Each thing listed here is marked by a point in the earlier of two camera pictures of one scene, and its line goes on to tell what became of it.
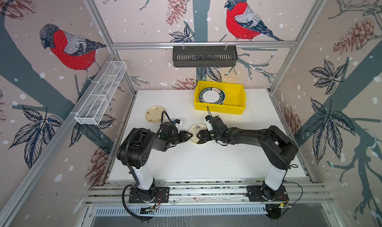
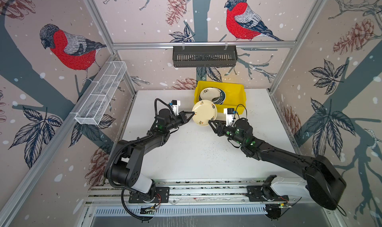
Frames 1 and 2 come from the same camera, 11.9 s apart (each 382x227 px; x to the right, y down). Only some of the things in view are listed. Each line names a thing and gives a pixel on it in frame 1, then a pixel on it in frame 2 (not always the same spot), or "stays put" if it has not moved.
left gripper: (183, 137) -> (182, 117)
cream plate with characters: (153, 114) -> (205, 110)
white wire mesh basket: (100, 92) stays put
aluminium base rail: (301, 191) stays put
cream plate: (194, 129) -> (209, 93)
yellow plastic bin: (235, 102) stays put
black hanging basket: (205, 56) stays put
